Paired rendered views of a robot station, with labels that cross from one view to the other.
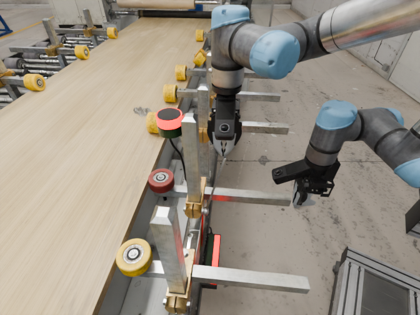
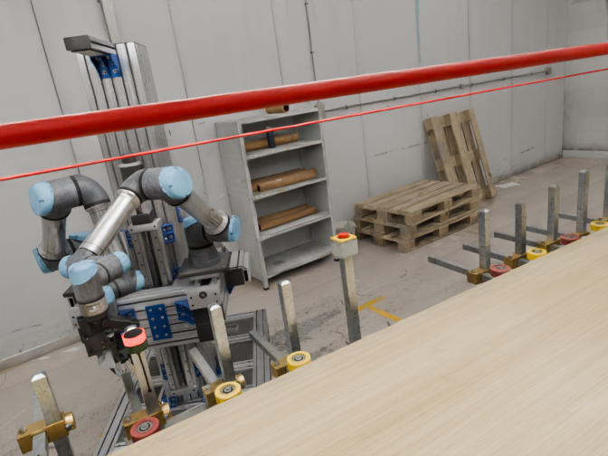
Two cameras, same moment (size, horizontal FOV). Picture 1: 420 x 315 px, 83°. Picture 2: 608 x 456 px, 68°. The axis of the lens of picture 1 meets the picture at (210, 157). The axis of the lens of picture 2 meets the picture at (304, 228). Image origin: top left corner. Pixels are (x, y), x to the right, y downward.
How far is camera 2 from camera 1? 153 cm
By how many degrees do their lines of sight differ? 102
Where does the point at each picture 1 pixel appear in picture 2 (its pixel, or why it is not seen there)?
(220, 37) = (99, 276)
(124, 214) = (201, 418)
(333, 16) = (96, 244)
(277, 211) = not seen: outside the picture
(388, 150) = (126, 286)
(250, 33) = (110, 261)
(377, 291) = not seen: hidden behind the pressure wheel
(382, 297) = not seen: hidden behind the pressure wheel
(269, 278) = (199, 359)
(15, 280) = (287, 422)
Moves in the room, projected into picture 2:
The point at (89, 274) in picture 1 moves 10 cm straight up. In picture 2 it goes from (254, 397) to (249, 368)
